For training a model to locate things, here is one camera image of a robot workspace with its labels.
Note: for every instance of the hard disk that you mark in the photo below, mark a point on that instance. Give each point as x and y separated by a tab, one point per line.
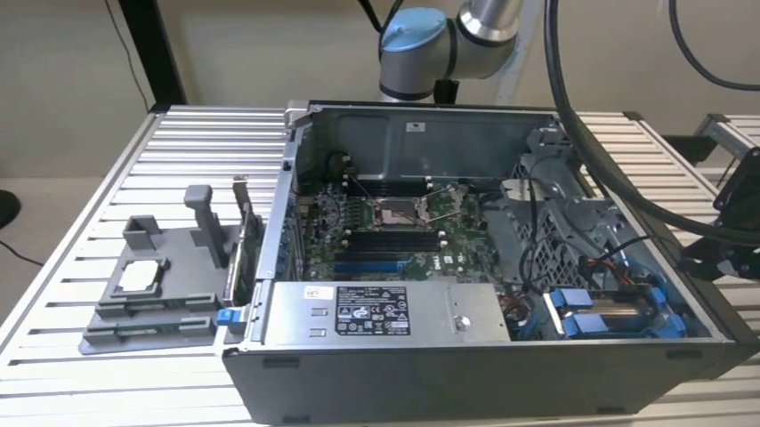
585	327
573	297

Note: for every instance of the black RAM slot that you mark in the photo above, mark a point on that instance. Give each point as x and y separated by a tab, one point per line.
391	243
391	179
391	248
391	234
398	186
391	239

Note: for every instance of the green RAM stick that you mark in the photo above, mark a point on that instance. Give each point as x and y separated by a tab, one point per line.
148	330

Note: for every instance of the black expansion slot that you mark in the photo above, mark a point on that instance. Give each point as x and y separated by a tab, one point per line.
371	257

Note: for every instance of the open dark grey PC case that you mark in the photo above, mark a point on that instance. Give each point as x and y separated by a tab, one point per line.
415	382

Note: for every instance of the silver CPU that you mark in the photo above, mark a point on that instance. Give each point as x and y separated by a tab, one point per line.
140	276

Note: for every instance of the graphics card with metal bracket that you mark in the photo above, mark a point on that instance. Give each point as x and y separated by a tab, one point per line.
244	267

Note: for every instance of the black round object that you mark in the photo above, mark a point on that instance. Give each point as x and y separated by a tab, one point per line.
6	209

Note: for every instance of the CPU socket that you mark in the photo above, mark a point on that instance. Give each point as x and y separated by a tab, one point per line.
391	218

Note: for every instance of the thin metal locking lever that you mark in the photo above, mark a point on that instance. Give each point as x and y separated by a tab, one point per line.
363	189

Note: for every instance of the blue case latch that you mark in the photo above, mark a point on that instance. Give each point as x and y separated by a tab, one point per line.
225	318

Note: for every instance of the green motherboard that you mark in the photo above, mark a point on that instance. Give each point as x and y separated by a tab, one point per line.
469	249

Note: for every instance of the metal slat side table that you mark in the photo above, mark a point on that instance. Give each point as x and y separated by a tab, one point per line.
726	129

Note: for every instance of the grey parts rack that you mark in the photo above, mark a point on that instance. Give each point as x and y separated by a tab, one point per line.
184	267

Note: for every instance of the black vertical post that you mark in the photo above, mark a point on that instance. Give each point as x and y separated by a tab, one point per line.
151	53

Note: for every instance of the white black label sticker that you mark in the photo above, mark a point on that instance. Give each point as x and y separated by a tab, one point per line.
415	127

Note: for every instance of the blue expansion slot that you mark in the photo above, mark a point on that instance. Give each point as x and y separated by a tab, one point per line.
371	267

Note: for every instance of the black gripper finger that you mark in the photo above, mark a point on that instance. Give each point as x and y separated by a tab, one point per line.
700	262

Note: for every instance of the silver power supply unit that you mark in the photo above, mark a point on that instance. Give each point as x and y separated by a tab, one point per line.
427	311

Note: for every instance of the grey metal drive cage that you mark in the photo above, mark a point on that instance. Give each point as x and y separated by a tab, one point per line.
510	231

